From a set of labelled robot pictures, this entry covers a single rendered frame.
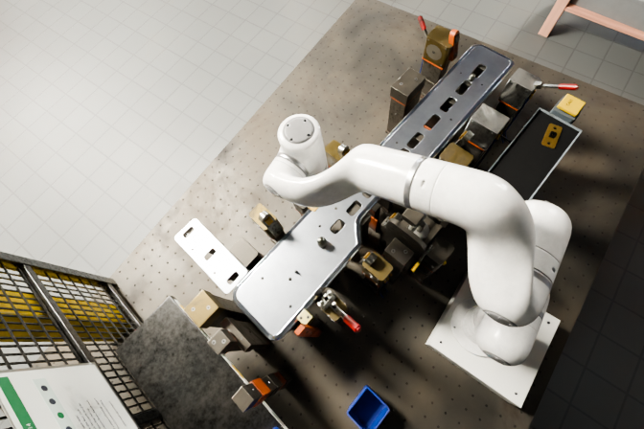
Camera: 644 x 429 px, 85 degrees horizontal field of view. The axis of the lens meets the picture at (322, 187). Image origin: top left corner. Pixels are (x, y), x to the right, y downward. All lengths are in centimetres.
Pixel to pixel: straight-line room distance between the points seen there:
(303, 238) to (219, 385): 49
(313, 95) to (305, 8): 165
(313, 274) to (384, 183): 65
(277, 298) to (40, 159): 259
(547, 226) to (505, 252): 12
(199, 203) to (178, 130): 127
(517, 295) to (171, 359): 98
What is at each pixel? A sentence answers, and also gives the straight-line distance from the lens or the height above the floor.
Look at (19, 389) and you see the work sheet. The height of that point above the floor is 140.
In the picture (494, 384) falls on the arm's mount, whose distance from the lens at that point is 142.
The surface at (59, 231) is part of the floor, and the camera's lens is 303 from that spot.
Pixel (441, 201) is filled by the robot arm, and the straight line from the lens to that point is 55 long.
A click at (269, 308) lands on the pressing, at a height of 100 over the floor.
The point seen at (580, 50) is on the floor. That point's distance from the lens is 336.
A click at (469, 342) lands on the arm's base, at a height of 80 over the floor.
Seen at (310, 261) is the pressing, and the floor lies 100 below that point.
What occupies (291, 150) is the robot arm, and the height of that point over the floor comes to 158.
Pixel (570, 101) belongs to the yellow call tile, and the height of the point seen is 116.
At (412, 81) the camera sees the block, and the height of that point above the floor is 103.
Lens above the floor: 215
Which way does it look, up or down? 66 degrees down
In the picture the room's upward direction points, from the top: 14 degrees counter-clockwise
